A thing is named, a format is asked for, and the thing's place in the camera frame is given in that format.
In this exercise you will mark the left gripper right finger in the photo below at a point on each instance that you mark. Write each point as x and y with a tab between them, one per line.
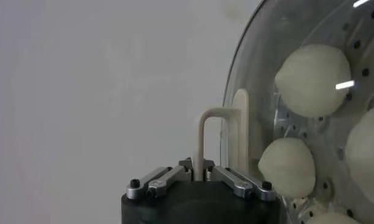
238	184

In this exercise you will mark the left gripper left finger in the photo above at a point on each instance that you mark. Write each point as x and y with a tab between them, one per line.
162	184

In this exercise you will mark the white steamed baozi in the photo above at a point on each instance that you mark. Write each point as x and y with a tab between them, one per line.
313	79
329	219
287	167
366	158

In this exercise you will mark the stainless perforated steamer basket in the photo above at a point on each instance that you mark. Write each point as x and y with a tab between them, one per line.
329	128

